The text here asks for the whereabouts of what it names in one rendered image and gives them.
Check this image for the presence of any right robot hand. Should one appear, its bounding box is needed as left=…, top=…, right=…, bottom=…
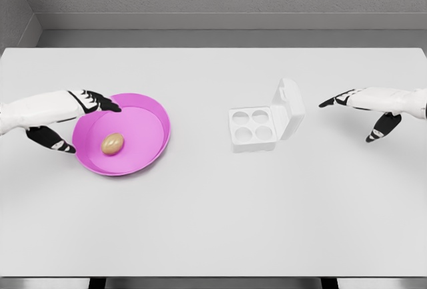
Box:
left=318, top=87, right=418, bottom=143

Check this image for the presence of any brown egg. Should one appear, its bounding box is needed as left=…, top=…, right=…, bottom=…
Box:
left=101, top=132, right=125, bottom=156

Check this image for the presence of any pink round plate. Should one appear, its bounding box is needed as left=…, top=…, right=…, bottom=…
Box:
left=71, top=92, right=171, bottom=177

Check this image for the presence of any white egg box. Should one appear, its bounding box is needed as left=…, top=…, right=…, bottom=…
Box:
left=228, top=77, right=306, bottom=154

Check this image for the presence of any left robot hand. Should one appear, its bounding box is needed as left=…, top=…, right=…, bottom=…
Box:
left=17, top=89, right=123, bottom=154

